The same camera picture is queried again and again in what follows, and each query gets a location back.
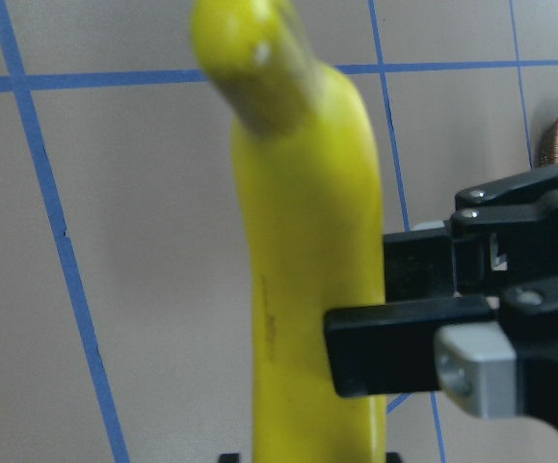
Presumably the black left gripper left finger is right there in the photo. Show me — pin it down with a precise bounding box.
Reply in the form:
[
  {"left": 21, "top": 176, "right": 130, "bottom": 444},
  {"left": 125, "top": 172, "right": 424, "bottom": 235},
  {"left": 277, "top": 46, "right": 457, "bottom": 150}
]
[{"left": 217, "top": 452, "right": 241, "bottom": 463}]

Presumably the brown wicker basket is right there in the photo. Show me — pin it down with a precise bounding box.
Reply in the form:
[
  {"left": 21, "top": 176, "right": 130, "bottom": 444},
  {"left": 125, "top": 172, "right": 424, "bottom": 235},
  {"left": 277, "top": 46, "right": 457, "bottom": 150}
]
[{"left": 537, "top": 116, "right": 558, "bottom": 167}]

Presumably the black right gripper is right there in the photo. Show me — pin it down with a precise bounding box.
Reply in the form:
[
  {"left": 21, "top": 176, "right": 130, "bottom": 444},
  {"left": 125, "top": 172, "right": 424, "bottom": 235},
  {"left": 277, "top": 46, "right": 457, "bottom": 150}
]
[{"left": 324, "top": 168, "right": 558, "bottom": 429}]

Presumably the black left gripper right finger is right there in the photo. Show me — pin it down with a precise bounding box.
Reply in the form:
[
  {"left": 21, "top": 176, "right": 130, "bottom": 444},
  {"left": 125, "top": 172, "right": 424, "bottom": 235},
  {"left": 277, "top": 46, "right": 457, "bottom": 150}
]
[{"left": 385, "top": 452, "right": 403, "bottom": 463}]

